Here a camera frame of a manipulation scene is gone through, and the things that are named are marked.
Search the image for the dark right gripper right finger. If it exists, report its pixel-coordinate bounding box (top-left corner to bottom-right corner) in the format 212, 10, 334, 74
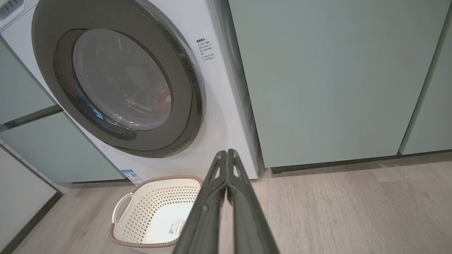
227, 149, 280, 254

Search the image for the white washing machine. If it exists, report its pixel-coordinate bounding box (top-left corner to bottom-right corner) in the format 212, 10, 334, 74
0, 0, 261, 186

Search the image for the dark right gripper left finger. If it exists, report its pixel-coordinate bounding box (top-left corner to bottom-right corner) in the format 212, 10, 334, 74
172, 150, 227, 254

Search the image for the pale green cabinet door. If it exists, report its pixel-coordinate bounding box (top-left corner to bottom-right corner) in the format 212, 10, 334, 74
0, 112, 126, 184
400, 14, 452, 156
226, 0, 452, 169
0, 35, 59, 125

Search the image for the paper label inside basket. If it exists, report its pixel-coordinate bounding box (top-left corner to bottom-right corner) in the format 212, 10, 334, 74
169, 219, 188, 236

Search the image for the blue white energy label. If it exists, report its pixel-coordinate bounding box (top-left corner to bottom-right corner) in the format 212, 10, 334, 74
120, 169, 144, 186

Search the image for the black text washer sticker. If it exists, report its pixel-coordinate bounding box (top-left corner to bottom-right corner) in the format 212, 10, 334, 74
196, 37, 215, 63

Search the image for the red white garment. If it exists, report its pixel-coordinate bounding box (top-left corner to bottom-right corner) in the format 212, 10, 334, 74
155, 95, 173, 110

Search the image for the cream perforated laundry basket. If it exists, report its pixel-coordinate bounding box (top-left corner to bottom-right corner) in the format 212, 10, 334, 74
110, 175, 204, 249

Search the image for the dark round washing machine door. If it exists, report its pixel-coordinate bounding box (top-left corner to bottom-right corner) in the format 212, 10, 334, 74
31, 0, 206, 158

